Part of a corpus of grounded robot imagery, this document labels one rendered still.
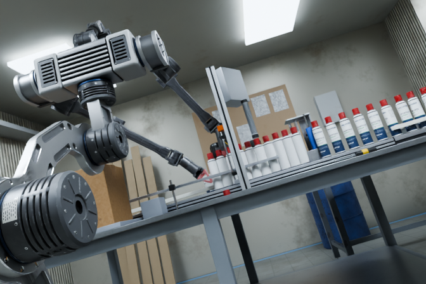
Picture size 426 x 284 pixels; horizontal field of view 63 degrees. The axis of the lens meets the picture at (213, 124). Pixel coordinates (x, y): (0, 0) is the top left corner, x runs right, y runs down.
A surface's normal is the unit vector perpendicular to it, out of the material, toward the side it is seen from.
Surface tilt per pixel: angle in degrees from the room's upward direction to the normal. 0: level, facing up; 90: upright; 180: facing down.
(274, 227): 90
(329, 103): 90
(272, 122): 90
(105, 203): 90
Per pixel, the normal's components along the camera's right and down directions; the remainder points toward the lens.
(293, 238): -0.11, -0.21
